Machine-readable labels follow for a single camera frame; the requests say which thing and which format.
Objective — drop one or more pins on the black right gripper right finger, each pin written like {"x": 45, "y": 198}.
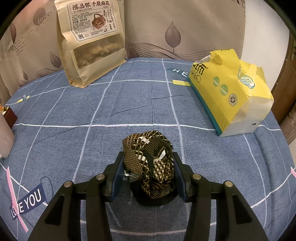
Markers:
{"x": 195, "y": 189}

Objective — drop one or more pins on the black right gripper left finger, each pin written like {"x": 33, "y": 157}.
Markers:
{"x": 102, "y": 188}

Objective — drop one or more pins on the black gold patterned cloth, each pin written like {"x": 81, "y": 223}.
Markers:
{"x": 149, "y": 162}

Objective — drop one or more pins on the blue plaid bed sheet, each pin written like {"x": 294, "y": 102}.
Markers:
{"x": 64, "y": 133}

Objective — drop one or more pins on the yellow tissue pack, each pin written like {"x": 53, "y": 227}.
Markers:
{"x": 233, "y": 92}

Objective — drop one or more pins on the pink ceramic mug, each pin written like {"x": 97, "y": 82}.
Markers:
{"x": 6, "y": 138}

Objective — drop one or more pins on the brown wooden door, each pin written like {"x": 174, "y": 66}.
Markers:
{"x": 284, "y": 88}

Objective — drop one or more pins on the kraft paper snack bag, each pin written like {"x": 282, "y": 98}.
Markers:
{"x": 91, "y": 39}

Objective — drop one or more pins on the beige leaf print curtain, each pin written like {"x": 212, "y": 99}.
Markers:
{"x": 181, "y": 30}

